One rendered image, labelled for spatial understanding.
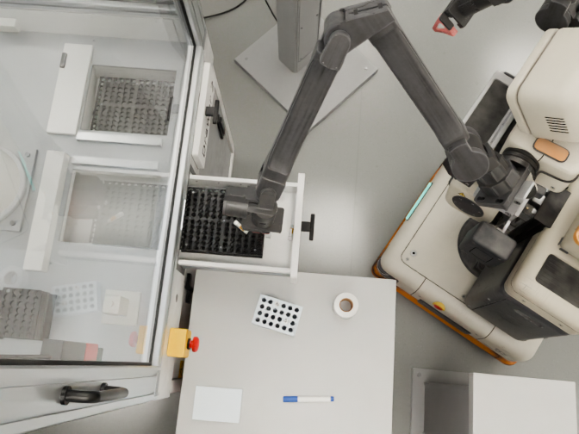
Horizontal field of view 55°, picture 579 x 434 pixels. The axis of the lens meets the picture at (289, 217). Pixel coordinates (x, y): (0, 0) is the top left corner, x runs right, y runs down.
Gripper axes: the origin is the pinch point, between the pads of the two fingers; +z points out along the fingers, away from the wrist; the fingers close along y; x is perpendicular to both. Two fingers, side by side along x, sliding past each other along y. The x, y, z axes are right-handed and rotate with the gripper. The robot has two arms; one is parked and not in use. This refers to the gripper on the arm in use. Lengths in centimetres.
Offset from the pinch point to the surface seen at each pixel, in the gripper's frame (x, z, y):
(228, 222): -0.4, 3.1, 8.7
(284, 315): 21.7, 11.1, -10.1
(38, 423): 45, -66, 27
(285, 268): 10.1, 1.7, -8.0
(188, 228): 2.5, 4.2, 19.2
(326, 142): -64, 90, -27
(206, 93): -36.5, 1.8, 20.1
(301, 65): -98, 84, -11
